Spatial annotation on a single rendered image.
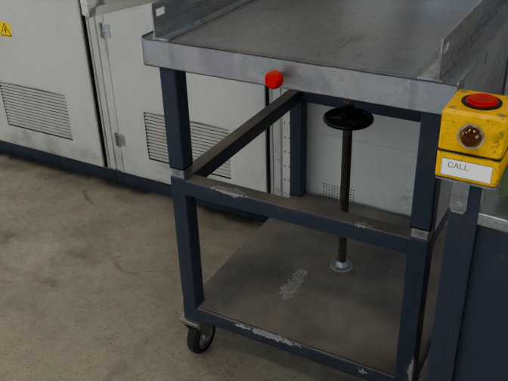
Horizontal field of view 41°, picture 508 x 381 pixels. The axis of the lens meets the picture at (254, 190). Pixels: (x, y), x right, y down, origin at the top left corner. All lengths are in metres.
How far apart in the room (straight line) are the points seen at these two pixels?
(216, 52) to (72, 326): 0.98
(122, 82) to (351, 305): 1.15
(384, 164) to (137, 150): 0.92
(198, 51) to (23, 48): 1.43
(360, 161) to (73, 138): 1.15
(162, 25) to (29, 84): 1.39
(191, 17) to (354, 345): 0.80
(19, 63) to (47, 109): 0.19
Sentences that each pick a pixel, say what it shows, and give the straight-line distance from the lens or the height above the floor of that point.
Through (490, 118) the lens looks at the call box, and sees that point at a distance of 0.87.
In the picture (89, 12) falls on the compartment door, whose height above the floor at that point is 0.85.
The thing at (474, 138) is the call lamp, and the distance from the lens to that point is 0.87.
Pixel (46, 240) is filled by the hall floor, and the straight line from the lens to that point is 2.34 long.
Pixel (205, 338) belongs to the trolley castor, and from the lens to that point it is 1.77.
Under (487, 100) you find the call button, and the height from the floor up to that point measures 0.91.
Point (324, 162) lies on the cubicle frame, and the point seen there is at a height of 0.28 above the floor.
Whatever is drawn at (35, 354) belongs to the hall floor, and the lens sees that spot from 1.90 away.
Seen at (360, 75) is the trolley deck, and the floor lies 0.84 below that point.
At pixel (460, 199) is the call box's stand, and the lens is 0.95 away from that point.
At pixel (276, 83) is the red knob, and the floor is 0.82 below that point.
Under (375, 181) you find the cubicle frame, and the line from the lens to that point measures 2.04.
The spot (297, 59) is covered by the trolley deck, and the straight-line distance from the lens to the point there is 1.21.
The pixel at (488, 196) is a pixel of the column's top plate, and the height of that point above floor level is 0.75.
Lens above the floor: 1.23
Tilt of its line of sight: 30 degrees down
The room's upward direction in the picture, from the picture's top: 2 degrees counter-clockwise
